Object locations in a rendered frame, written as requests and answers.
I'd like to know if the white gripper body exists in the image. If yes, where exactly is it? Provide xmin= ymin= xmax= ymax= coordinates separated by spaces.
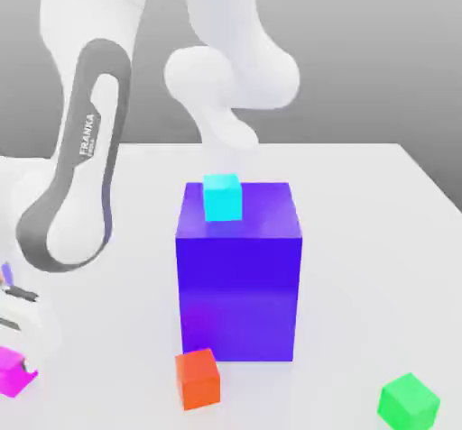
xmin=0 ymin=298 xmax=56 ymax=365

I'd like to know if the small magenta cube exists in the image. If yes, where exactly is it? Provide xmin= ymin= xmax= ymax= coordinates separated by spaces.
xmin=0 ymin=345 xmax=40 ymax=399

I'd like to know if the small orange cube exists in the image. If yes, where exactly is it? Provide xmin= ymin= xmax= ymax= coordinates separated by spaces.
xmin=174 ymin=347 xmax=222 ymax=412

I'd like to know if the small cyan cube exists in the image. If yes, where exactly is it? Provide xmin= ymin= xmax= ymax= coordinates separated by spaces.
xmin=202 ymin=173 xmax=244 ymax=223

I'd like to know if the small green cube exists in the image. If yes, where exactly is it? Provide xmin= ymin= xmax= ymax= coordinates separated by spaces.
xmin=376 ymin=371 xmax=442 ymax=430

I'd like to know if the large purple box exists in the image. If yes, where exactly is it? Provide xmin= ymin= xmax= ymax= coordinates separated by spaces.
xmin=175 ymin=181 xmax=304 ymax=363

